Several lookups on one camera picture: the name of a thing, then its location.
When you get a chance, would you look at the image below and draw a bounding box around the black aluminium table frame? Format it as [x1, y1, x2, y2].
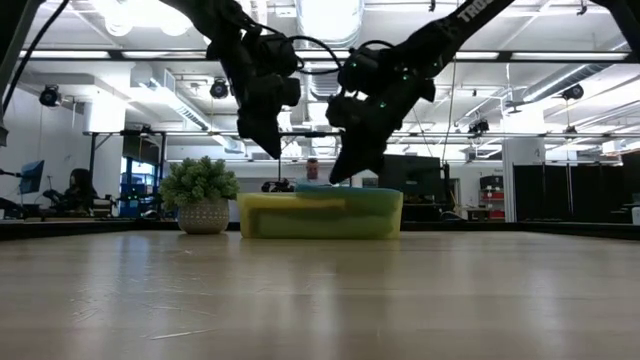
[0, 218, 640, 241]

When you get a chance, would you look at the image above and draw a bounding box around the artificial green plant in pot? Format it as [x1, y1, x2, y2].
[159, 156, 242, 235]

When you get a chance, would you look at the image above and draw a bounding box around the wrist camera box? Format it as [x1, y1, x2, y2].
[338, 45, 389, 96]
[258, 32, 301, 77]

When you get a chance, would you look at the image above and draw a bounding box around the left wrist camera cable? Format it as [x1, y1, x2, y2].
[287, 34, 347, 77]

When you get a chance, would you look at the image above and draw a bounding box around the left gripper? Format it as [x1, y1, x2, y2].
[207, 32, 303, 161]

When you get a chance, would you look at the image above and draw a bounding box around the yellow translucent plastic bin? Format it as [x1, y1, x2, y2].
[236, 187, 405, 240]

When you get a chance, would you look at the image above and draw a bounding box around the person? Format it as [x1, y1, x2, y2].
[294, 157, 332, 187]
[42, 168, 104, 218]

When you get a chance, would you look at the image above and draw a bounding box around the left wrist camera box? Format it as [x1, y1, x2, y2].
[258, 32, 301, 77]

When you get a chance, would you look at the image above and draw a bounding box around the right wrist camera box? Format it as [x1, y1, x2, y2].
[338, 45, 389, 96]

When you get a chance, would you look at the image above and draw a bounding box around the black hanging cable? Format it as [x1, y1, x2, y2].
[1, 0, 71, 114]

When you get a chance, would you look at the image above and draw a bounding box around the black overhead rig beam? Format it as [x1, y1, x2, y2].
[0, 48, 640, 64]

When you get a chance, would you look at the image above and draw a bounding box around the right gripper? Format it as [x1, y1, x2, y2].
[324, 59, 437, 185]

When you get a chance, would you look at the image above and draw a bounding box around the green microfiber towel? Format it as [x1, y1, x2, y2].
[255, 192, 401, 239]

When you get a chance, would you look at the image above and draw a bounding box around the black room partition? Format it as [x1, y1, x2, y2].
[513, 149, 640, 225]

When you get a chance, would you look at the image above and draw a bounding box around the black background workstation frame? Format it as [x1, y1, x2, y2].
[82, 129, 169, 216]
[262, 131, 351, 194]

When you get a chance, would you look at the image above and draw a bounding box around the silver ventilation duct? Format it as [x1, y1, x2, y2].
[294, 0, 366, 101]

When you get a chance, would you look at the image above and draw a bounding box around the teal microfiber towel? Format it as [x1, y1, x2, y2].
[293, 183, 401, 195]

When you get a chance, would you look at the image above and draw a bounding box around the shelf with red bins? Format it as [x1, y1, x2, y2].
[478, 174, 506, 220]

